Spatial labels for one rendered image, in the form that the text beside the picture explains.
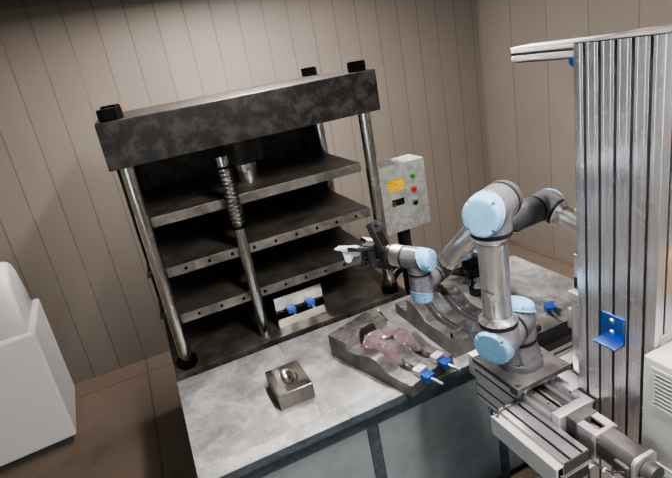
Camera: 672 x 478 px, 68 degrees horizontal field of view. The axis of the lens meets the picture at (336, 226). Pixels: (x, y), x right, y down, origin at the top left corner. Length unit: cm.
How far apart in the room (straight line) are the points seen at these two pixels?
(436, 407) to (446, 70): 346
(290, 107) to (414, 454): 164
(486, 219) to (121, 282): 338
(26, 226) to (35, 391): 119
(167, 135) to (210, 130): 18
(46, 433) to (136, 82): 246
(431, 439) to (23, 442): 261
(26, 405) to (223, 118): 232
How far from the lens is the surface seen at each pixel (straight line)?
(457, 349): 227
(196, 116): 232
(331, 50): 447
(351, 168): 270
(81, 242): 424
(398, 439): 231
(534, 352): 179
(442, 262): 174
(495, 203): 140
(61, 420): 390
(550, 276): 293
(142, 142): 230
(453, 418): 242
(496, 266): 149
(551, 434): 171
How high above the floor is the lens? 211
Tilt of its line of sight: 19 degrees down
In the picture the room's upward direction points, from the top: 10 degrees counter-clockwise
